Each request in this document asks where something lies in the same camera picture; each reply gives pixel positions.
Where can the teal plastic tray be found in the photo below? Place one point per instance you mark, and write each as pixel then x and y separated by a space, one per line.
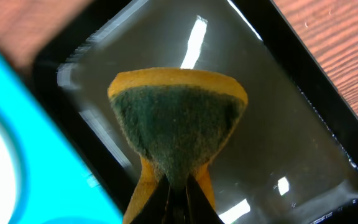
pixel 58 187

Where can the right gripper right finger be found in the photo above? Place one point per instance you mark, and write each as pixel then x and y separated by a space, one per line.
pixel 200 210

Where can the green yellow sponge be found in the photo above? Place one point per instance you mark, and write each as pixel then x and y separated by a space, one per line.
pixel 177 120

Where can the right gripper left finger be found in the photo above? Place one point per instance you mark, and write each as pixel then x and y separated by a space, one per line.
pixel 157 209

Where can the black water tray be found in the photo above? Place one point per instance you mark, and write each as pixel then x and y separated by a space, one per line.
pixel 293 157

